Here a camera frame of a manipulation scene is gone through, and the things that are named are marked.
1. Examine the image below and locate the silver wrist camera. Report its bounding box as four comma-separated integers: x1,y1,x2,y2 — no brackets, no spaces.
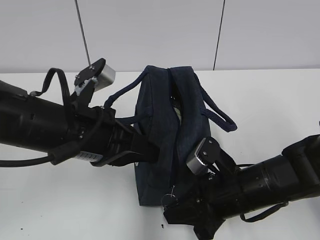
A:
186,136,222,176
74,58,116,96

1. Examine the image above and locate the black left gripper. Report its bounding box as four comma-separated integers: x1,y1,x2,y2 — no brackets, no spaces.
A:
71,82,160,167

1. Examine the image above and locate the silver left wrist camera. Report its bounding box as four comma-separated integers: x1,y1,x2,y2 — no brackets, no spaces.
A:
74,58,116,96

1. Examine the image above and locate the silver zipper pull ring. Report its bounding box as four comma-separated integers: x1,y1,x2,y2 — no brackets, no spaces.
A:
161,186,178,208

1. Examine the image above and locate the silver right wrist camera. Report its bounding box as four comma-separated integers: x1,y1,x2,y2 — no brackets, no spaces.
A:
186,136,222,176

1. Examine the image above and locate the green lid glass container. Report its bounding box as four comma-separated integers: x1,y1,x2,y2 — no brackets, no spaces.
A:
173,106,182,125

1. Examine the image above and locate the dark navy lunch bag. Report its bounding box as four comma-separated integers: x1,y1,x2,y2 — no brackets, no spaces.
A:
104,65,238,207

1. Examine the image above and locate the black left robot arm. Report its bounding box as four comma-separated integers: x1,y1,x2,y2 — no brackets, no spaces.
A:
0,82,160,167

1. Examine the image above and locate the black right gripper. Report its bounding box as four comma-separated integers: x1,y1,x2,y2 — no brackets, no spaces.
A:
163,175,240,240

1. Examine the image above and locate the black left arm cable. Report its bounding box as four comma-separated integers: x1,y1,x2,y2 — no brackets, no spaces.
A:
0,67,106,168

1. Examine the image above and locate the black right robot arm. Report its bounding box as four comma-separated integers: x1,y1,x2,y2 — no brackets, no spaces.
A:
163,135,320,240

